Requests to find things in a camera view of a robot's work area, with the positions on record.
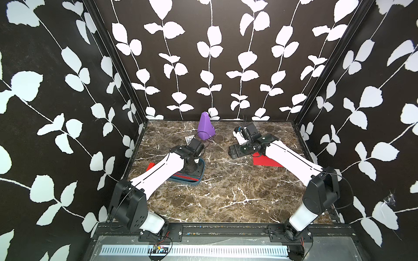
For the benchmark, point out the teal plastic storage box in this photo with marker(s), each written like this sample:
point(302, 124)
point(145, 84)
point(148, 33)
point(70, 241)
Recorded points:
point(199, 172)

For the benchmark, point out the white perforated cable tray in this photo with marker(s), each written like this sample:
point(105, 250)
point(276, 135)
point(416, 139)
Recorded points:
point(234, 251)

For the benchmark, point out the purple pyramid metronome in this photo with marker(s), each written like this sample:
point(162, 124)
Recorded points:
point(205, 128)

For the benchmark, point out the red envelope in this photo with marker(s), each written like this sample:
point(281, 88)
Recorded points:
point(261, 160)
point(186, 178)

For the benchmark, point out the black aluminium front rail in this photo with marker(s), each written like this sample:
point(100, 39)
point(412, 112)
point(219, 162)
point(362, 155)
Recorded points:
point(276, 233)

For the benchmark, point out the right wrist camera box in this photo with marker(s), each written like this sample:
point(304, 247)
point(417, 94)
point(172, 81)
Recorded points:
point(238, 134)

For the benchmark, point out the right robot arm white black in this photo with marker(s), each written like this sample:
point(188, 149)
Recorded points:
point(322, 187)

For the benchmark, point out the small red block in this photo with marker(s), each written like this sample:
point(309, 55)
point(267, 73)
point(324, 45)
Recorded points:
point(150, 166)

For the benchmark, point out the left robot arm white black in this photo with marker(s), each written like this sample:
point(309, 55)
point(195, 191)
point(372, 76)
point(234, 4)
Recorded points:
point(183, 164)

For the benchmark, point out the small green circuit board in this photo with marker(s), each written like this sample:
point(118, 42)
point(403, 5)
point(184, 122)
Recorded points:
point(159, 249)

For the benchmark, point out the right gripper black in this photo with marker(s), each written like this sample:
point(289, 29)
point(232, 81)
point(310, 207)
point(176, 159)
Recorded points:
point(237, 147)

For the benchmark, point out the small white card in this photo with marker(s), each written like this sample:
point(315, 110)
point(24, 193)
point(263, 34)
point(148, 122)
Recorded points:
point(189, 139)

